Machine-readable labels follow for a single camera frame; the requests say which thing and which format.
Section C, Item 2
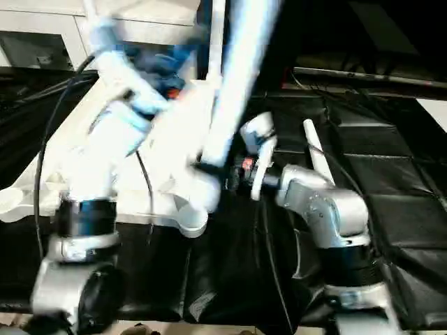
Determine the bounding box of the white plastic table leg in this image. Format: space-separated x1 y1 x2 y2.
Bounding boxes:
192 0 284 212
302 118 337 186
82 0 108 39
208 0 227 87

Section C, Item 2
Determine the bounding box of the white plastic table top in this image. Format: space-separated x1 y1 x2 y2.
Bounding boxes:
0 78 225 239

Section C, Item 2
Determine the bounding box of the black mat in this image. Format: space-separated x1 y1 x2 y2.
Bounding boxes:
0 66 447 332

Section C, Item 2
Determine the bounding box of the black case with yellow label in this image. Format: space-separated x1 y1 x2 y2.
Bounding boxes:
195 0 298 92

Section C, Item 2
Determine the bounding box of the white cabinet with windows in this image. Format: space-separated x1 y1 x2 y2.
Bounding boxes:
0 0 202 70

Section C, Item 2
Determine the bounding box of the silver metal bar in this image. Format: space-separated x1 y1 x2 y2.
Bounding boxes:
292 67 447 89

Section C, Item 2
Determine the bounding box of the white flat board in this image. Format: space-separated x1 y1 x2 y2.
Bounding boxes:
415 98 447 134

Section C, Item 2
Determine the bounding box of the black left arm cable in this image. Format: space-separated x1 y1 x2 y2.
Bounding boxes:
33 54 155 261

